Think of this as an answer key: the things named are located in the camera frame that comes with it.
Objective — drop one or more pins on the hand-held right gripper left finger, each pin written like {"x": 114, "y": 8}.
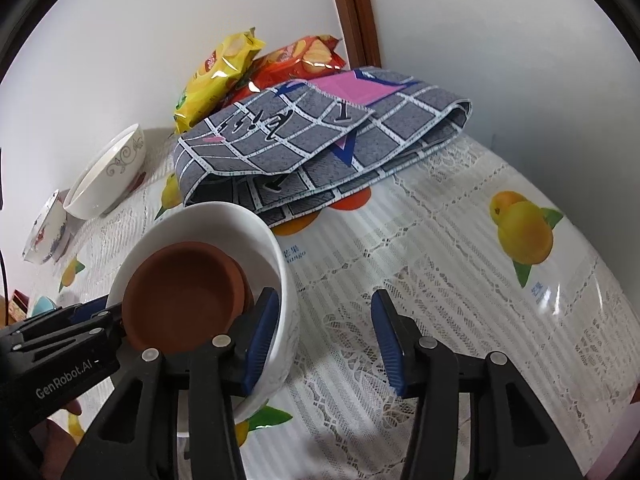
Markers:
{"x": 262, "y": 342}

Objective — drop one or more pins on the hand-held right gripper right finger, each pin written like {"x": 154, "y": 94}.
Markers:
{"x": 387, "y": 342}

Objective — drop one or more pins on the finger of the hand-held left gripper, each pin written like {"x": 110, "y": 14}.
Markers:
{"x": 107, "y": 327}
{"x": 90, "y": 310}

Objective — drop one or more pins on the teal square plate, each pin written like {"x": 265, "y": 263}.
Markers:
{"x": 44, "y": 305}

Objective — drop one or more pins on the brown clay saucer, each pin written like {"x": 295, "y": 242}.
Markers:
{"x": 185, "y": 295}
{"x": 248, "y": 285}

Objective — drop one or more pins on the plain white bowl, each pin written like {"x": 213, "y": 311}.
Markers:
{"x": 260, "y": 240}

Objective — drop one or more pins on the person's left hand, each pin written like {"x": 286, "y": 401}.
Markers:
{"x": 62, "y": 430}

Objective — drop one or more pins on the dark brown patterned box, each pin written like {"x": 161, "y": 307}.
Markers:
{"x": 20, "y": 302}

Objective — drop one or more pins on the fruit print lace tablecloth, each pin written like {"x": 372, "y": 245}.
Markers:
{"x": 450, "y": 285}

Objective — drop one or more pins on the blue floral bowl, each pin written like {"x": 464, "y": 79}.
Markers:
{"x": 47, "y": 235}

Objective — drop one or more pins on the white bowl grey scroll pattern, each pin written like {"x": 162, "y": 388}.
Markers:
{"x": 115, "y": 170}

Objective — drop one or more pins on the grey checked folded cloth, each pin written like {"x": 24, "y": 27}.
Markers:
{"x": 280, "y": 155}

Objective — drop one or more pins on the yellow snack packet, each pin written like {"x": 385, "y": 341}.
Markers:
{"x": 215, "y": 75}

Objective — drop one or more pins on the red snack packet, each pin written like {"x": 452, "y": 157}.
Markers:
{"x": 295, "y": 60}

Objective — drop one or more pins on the brown wooden door frame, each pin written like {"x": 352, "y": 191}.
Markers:
{"x": 355, "y": 10}

